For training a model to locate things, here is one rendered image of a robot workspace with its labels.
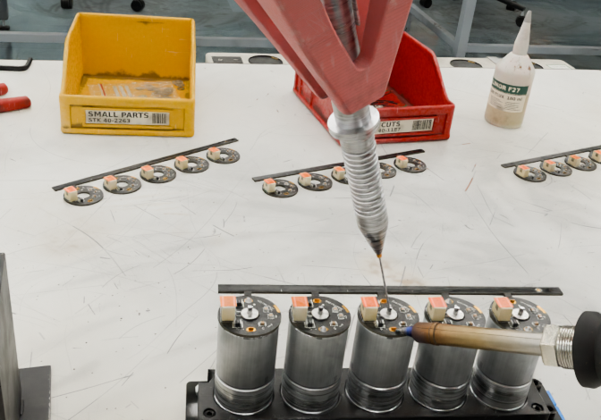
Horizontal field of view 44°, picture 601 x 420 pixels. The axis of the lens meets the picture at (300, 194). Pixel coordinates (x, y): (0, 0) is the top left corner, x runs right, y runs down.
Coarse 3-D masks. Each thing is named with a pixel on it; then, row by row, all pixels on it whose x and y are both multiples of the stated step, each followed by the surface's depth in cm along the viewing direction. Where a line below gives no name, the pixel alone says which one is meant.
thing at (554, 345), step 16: (416, 336) 28; (432, 336) 28; (448, 336) 27; (464, 336) 27; (480, 336) 26; (496, 336) 26; (512, 336) 26; (528, 336) 25; (544, 336) 25; (560, 336) 24; (512, 352) 26; (528, 352) 25; (544, 352) 24; (560, 352) 24
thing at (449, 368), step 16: (416, 352) 32; (432, 352) 30; (448, 352) 30; (464, 352) 30; (416, 368) 31; (432, 368) 30; (448, 368) 30; (464, 368) 30; (416, 384) 31; (432, 384) 31; (448, 384) 31; (464, 384) 31; (416, 400) 32; (432, 400) 31; (448, 400) 31
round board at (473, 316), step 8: (448, 304) 31; (456, 304) 31; (464, 304) 31; (472, 304) 31; (424, 312) 30; (464, 312) 31; (472, 312) 31; (480, 312) 31; (448, 320) 30; (464, 320) 30; (472, 320) 30; (480, 320) 30
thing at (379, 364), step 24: (384, 312) 30; (360, 336) 30; (384, 336) 29; (408, 336) 29; (360, 360) 30; (384, 360) 30; (408, 360) 30; (360, 384) 30; (384, 384) 30; (360, 408) 31; (384, 408) 31
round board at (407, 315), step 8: (384, 296) 31; (360, 304) 30; (384, 304) 31; (392, 304) 31; (400, 304) 31; (408, 304) 31; (360, 312) 30; (400, 312) 30; (408, 312) 30; (416, 312) 30; (360, 320) 29; (376, 320) 29; (384, 320) 30; (400, 320) 30; (408, 320) 30; (416, 320) 30; (368, 328) 29; (376, 328) 29; (384, 328) 29; (392, 336) 29; (400, 336) 29
